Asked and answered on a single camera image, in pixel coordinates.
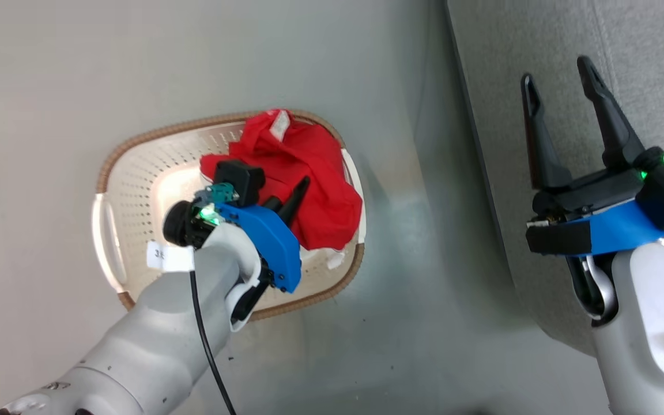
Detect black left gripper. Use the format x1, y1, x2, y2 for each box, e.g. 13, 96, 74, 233
163, 175, 312, 250

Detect white paper label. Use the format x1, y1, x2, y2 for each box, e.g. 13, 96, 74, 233
146, 240, 196, 273

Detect teal left connector plug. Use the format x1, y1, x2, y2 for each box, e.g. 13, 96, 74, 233
205, 183, 238, 204

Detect grey fabric sofa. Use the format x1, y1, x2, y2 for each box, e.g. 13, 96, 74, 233
446, 0, 664, 359

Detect blue right camera mount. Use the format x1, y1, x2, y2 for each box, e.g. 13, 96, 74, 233
587, 198, 664, 258

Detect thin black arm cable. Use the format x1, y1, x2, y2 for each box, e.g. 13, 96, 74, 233
189, 269, 238, 415

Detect white perforated laundry basket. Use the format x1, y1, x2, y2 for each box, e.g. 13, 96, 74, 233
90, 109, 367, 322

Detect red clothes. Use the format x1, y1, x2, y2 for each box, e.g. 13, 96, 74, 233
199, 108, 364, 252

